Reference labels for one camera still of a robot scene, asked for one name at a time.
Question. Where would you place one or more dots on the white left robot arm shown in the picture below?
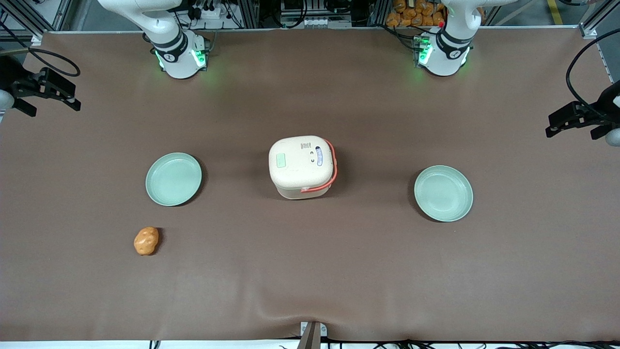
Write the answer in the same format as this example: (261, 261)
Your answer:
(451, 51)

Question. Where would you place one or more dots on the grey metal table bracket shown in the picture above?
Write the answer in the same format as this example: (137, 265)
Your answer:
(313, 332)

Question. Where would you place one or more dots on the brown table mat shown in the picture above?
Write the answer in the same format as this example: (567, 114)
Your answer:
(310, 271)

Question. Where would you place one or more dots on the pale green round plate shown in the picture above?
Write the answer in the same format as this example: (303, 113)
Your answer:
(443, 194)
(173, 179)

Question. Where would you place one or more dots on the white power strip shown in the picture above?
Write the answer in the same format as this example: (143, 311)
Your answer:
(207, 12)

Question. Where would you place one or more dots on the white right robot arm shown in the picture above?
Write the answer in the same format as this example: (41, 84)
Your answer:
(170, 34)

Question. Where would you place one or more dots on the bag of orange snacks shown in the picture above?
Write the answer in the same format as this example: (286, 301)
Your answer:
(411, 13)

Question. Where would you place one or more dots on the aluminium frame post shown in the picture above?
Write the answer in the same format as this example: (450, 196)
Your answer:
(46, 14)
(593, 19)

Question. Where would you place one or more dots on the orange-brown potato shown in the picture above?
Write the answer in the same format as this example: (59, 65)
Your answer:
(146, 241)

